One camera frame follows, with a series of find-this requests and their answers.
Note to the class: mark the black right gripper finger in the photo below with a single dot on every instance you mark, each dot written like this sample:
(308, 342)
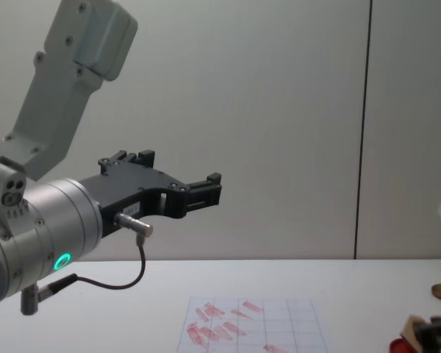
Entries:
(435, 338)

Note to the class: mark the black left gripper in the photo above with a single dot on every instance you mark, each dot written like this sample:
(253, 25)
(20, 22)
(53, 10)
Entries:
(132, 187)

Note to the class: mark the wooden stamp block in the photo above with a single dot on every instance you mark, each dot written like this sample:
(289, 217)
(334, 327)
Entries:
(411, 327)

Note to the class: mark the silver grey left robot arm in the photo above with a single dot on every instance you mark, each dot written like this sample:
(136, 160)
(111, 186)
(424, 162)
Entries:
(59, 213)

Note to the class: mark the round red ink pad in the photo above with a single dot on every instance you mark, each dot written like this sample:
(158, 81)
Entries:
(400, 347)

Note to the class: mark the white grid paper red stamps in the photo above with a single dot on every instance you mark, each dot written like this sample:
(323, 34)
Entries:
(279, 331)

